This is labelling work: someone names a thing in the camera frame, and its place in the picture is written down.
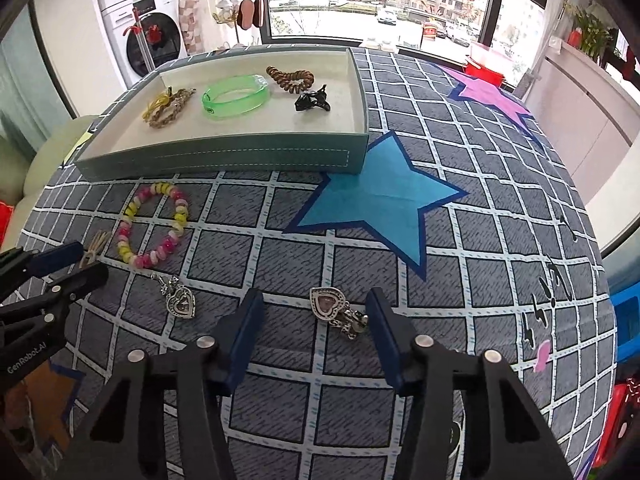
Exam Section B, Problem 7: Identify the black hair claw clip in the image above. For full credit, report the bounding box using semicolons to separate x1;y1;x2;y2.
293;84;332;113

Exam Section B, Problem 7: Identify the red embroidered cushion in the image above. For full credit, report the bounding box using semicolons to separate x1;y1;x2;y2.
0;201;16;251

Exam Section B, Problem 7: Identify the grey green curtain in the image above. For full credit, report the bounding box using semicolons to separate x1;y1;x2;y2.
0;5;76;127

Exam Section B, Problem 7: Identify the silver heart earring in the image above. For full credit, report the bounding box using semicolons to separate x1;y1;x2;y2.
309;286;370;341
151;272;197;318

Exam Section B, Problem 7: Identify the pink yellow beaded bracelet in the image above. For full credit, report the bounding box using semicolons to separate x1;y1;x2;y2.
116;182;190;269

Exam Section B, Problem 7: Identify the pink checkered cloth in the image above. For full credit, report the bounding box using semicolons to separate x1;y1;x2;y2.
177;0;206;56

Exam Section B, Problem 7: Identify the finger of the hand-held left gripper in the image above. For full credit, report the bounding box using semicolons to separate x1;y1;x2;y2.
0;241;85;302
0;261;109;333

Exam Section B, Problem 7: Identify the brown spiral hair tie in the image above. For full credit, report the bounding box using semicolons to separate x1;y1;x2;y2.
265;65;316;95

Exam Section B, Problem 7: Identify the green translucent bangle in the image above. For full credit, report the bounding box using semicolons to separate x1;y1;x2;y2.
201;74;273;121

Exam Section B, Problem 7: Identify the red plastic basin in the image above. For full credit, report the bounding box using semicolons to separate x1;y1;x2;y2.
462;42;511;89

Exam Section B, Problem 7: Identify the grey checked tablecloth with stars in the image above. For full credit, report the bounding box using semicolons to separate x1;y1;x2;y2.
0;45;618;480

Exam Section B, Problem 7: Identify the red and white mop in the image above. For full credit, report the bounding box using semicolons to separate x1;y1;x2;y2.
122;7;156;74

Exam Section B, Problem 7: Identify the pink slipper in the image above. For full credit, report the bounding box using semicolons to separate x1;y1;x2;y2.
237;0;269;29

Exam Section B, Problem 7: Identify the blue plastic stool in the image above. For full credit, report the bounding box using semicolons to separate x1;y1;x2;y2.
611;292;640;366

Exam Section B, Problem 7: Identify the beige bow hair clip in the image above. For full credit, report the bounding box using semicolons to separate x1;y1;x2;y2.
80;230;110;268

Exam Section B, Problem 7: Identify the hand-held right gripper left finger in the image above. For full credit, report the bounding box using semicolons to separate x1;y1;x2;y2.
65;287;266;480

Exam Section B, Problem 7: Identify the pale green sofa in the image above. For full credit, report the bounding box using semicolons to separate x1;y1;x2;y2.
0;115;96;251

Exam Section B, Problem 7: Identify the white cabinet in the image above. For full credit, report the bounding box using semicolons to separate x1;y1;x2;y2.
520;42;640;206

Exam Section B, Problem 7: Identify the white plush item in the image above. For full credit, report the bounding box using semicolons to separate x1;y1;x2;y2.
362;37;399;54

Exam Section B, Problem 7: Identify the teal shallow cardboard box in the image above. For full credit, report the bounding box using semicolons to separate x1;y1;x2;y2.
74;46;371;181

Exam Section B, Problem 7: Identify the yellow cord bracelet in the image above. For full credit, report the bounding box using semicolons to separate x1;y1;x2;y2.
142;87;174;124

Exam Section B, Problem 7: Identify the plant in red vase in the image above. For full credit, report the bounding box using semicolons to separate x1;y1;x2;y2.
565;5;614;61

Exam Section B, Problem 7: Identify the braided rope bracelet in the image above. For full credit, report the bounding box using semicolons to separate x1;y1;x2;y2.
147;87;197;130

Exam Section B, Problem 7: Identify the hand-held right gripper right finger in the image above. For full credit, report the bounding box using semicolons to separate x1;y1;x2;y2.
364;287;576;480

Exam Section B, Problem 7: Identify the red plastic object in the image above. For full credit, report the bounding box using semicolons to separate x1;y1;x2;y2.
607;380;640;456

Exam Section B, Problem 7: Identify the white washing machine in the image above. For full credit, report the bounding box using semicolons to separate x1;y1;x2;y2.
100;0;201;88

